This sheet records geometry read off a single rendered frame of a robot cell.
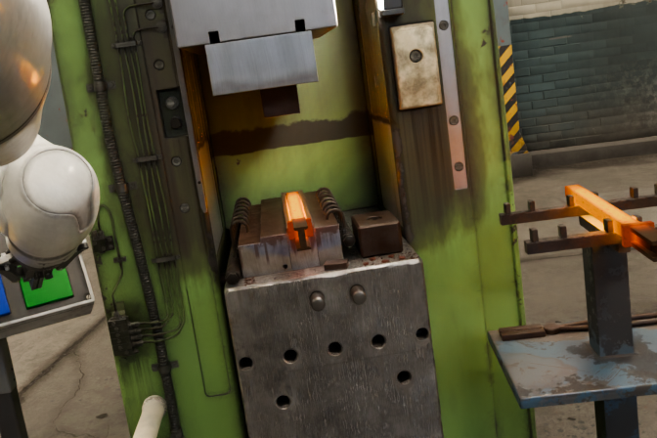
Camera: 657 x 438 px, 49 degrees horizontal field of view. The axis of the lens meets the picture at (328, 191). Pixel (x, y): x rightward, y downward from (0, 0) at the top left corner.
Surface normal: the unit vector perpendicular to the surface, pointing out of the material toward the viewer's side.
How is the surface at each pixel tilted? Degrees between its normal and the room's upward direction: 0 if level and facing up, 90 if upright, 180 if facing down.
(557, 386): 0
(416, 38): 90
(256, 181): 90
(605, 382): 0
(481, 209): 90
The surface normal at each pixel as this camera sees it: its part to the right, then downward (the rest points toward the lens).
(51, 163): 0.36, -0.43
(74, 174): 0.61, -0.35
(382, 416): 0.09, 0.16
